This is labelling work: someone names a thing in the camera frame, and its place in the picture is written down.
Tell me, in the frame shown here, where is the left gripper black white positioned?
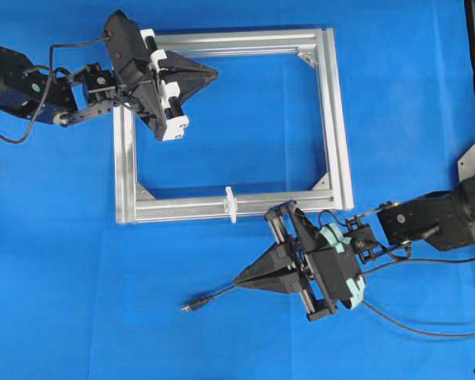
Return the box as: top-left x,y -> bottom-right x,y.
104,10 -> 218,142

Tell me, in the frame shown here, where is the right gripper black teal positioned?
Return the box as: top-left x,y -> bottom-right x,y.
233,201 -> 366,321

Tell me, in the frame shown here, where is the black USB cable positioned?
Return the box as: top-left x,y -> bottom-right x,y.
181,281 -> 241,314

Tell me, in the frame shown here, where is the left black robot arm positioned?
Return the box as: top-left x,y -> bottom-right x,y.
0,10 -> 219,142

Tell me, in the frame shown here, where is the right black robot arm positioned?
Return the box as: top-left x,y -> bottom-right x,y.
233,175 -> 475,321

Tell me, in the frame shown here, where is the white zip tie loop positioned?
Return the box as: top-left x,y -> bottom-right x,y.
223,186 -> 238,224

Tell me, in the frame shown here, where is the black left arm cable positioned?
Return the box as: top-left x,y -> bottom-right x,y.
0,36 -> 112,145

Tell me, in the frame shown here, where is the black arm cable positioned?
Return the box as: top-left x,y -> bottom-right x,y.
0,36 -> 112,145
319,209 -> 475,340

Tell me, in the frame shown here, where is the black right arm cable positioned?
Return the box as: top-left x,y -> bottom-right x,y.
319,209 -> 475,340

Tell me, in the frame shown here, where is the aluminium extrusion frame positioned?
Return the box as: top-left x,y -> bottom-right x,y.
113,26 -> 355,226

